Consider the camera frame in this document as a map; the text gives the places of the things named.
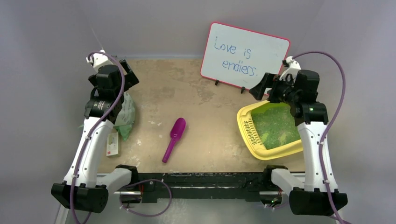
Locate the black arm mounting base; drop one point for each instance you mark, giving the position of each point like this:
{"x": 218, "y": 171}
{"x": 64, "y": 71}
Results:
{"x": 247, "y": 186}

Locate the pink framed whiteboard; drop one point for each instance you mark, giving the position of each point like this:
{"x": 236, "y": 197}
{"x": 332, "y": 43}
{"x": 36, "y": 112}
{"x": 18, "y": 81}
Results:
{"x": 240, "y": 57}

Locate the green cat litter granules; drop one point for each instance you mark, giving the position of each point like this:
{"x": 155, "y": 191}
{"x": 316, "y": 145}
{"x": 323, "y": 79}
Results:
{"x": 275, "y": 125}

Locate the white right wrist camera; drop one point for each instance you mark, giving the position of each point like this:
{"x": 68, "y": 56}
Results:
{"x": 292, "y": 67}

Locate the purple plastic litter scoop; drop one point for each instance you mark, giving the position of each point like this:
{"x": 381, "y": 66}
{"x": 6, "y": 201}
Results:
{"x": 175, "y": 136}

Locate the yellow sifting litter tray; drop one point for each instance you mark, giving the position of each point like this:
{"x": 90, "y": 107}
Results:
{"x": 252, "y": 138}

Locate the green cat litter bag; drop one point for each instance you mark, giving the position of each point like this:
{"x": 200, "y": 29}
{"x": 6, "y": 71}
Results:
{"x": 125, "y": 119}

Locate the small white red card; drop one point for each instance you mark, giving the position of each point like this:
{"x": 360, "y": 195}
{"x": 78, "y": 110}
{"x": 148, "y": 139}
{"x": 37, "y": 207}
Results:
{"x": 112, "y": 146}

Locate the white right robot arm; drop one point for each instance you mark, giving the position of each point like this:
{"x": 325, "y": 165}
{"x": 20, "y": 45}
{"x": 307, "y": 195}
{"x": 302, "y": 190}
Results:
{"x": 318, "y": 194}

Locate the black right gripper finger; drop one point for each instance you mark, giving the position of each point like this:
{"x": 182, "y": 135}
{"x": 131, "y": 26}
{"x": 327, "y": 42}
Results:
{"x": 258, "y": 91}
{"x": 270, "y": 78}

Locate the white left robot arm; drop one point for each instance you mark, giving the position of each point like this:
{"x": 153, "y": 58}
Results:
{"x": 84, "y": 167}

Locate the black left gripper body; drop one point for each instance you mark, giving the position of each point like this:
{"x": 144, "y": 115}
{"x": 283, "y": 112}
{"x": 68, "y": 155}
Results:
{"x": 93, "y": 79}

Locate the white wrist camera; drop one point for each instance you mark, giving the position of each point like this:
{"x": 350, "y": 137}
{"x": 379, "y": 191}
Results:
{"x": 292, "y": 67}
{"x": 98, "y": 60}

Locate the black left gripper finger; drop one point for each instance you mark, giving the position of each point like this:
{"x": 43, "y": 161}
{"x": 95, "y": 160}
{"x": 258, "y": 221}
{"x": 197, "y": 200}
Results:
{"x": 130, "y": 80}
{"x": 125, "y": 66}

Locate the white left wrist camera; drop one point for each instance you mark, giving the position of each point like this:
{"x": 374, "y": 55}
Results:
{"x": 98, "y": 60}

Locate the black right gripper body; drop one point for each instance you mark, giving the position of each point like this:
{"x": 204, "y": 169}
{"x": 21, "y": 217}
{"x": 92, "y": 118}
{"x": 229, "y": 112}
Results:
{"x": 264, "y": 85}

